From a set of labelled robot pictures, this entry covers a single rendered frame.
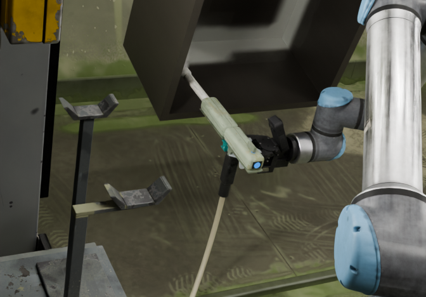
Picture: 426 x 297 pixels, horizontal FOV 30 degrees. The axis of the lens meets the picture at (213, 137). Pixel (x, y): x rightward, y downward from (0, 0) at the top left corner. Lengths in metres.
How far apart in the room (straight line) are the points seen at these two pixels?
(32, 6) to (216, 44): 1.89
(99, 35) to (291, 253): 1.15
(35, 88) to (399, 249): 0.72
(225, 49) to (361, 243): 1.43
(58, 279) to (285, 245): 1.46
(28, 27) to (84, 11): 2.29
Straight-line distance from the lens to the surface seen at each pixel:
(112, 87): 3.17
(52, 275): 1.30
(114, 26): 3.17
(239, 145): 2.10
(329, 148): 2.31
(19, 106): 1.54
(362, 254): 1.37
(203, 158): 2.96
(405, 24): 1.70
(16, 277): 1.30
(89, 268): 1.31
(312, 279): 2.57
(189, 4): 2.11
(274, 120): 2.18
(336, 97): 2.25
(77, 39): 3.11
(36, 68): 1.50
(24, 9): 0.84
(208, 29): 2.66
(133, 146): 2.97
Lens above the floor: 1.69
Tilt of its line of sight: 32 degrees down
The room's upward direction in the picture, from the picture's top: 12 degrees clockwise
